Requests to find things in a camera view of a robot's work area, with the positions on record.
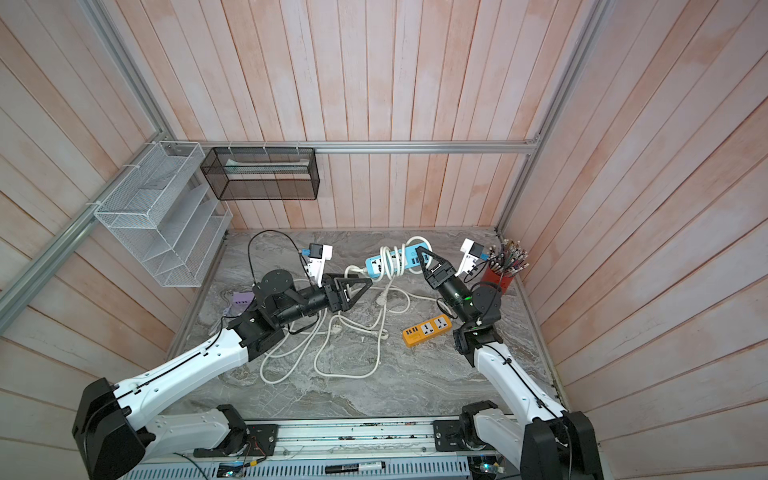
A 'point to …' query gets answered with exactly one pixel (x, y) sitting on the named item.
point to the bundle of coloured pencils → (508, 258)
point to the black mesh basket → (262, 173)
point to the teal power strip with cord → (392, 262)
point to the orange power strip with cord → (426, 330)
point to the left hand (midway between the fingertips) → (365, 286)
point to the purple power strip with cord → (242, 297)
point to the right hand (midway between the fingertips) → (416, 251)
